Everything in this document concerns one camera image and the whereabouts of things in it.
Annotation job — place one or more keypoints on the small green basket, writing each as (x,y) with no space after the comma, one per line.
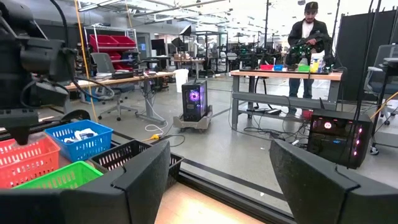
(303,68)

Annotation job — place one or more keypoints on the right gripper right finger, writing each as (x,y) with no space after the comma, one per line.
(311,186)

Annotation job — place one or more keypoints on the shelf with red bins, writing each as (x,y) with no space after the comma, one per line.
(105,41)

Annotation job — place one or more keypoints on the white trash bin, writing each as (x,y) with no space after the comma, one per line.
(181,81)

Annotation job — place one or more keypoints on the wooden workbench grey legs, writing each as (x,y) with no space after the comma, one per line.
(280,75)

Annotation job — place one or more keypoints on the black aluminium table frame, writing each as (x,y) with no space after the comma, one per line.
(217,196)

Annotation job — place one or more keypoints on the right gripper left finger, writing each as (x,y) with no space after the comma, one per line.
(133,193)

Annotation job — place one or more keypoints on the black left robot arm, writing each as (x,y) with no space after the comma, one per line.
(15,18)

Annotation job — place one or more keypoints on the small blue basket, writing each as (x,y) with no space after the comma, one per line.
(278,67)

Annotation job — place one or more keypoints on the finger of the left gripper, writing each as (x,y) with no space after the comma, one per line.
(18,121)

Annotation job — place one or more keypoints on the blue plastic basket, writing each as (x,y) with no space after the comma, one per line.
(93,147)

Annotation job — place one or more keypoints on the grey wheeled dolly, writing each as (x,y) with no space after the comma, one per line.
(192,125)

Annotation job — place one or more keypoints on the alcohol antiseptic pad packet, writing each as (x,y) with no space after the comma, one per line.
(85,134)
(70,139)

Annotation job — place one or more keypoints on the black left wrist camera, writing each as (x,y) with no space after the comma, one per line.
(46,59)

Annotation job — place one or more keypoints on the black plastic basket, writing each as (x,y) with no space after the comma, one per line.
(112,157)

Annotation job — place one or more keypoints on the orange plastic basket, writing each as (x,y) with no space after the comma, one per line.
(31,165)

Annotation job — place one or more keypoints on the green plastic basket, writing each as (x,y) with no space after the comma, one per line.
(68,177)

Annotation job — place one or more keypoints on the black partition screen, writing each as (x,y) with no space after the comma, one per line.
(351,62)

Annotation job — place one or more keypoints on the black robot with green lights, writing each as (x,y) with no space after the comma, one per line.
(300,51)

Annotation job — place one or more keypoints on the person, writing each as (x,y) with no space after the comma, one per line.
(308,28)

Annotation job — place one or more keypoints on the yellow wipes canister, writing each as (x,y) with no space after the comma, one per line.
(316,65)

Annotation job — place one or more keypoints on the large black computer tower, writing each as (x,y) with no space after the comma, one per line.
(335,137)

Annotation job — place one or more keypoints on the black studio softbox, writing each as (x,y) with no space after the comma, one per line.
(186,30)
(177,42)

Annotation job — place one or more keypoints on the small red basket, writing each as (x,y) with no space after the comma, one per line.
(266,67)

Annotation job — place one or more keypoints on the wooden desk grey legs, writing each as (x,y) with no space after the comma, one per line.
(130,78)

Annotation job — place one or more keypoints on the grey mesh office chair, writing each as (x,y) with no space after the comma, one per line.
(377,71)

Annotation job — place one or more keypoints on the red round container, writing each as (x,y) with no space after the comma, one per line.
(307,114)

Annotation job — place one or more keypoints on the slim black computer tower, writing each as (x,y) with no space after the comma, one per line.
(194,102)

